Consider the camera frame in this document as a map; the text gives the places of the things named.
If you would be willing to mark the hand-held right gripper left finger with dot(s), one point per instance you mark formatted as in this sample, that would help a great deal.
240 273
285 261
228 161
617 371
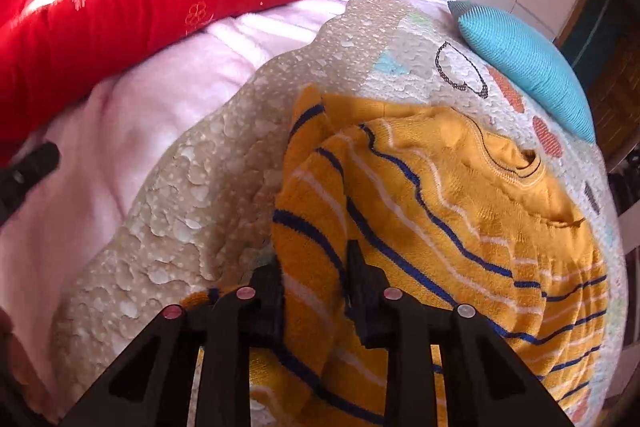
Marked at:
267 297

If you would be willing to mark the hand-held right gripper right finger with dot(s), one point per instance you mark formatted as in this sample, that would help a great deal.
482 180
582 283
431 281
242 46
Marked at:
362 302

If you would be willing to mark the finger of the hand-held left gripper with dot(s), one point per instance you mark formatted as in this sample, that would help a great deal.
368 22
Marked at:
25 177

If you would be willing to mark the yellow striped sweater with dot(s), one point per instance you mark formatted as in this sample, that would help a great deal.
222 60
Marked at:
450 217

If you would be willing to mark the pale pink blanket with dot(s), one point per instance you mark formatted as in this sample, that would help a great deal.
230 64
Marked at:
100 157

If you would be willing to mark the printed quilted bedspread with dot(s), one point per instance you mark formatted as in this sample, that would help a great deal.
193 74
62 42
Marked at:
210 187

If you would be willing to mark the light blue pillow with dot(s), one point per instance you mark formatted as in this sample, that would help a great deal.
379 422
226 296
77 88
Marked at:
530 62

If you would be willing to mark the brown wooden door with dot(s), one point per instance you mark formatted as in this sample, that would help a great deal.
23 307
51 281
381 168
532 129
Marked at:
617 77

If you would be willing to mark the dark teal cloth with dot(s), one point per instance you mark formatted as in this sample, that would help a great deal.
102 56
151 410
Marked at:
587 27

